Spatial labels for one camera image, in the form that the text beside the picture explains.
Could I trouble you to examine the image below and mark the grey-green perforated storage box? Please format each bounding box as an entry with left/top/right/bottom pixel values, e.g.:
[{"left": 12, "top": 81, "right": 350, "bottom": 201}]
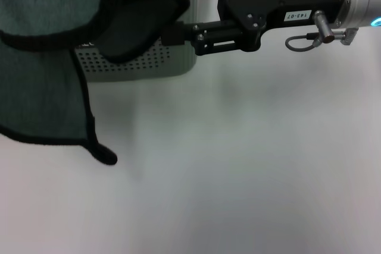
[{"left": 73, "top": 0, "right": 198, "bottom": 84}]

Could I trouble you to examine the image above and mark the green yellow towel black trim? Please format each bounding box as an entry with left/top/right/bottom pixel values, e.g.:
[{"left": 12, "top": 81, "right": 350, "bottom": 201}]
[{"left": 0, "top": 0, "right": 191, "bottom": 165}]

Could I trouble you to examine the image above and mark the grey right wrist cable connector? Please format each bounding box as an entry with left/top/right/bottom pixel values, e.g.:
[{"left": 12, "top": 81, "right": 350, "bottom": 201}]
[{"left": 285, "top": 10, "right": 360, "bottom": 51}]

